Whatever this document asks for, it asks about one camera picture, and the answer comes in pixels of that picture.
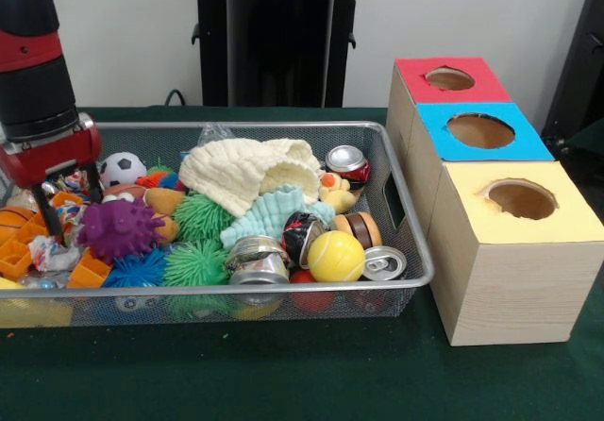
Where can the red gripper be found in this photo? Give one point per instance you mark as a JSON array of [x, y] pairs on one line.
[[52, 157]]

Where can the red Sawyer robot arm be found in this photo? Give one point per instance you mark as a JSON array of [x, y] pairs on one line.
[[33, 81]]

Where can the clear shallow mesh bin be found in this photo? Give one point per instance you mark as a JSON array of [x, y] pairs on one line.
[[396, 204]]

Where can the wooden box with three holes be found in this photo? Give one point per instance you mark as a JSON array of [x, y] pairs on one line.
[[514, 270]]

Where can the purple spiky ball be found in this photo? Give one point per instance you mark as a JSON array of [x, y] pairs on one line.
[[121, 229]]

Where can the small soccer ball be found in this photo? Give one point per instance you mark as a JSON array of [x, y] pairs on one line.
[[125, 169]]

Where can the small orange basketball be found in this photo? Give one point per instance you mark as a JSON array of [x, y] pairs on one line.
[[14, 225]]

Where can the green spiky ball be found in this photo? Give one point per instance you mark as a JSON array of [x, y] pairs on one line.
[[195, 264]]

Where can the clear plastic bag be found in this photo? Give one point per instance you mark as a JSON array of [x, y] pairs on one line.
[[213, 133]]

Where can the cream knitted cloth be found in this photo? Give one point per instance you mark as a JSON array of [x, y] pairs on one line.
[[243, 168]]

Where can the crushed silver can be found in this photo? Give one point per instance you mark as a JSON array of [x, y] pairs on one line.
[[257, 261]]

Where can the light teal cloth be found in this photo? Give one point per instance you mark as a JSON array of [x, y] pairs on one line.
[[269, 215]]

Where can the yellow tennis ball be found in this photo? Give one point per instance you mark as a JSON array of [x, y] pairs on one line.
[[335, 257]]

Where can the dark green table cloth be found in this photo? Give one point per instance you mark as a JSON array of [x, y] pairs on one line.
[[283, 374]]

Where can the red soda can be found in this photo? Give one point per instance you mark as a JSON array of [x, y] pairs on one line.
[[347, 162]]

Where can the silver can with pull tab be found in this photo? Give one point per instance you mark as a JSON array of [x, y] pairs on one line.
[[385, 264]]

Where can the black side stand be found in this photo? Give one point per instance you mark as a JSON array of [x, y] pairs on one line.
[[585, 62]]

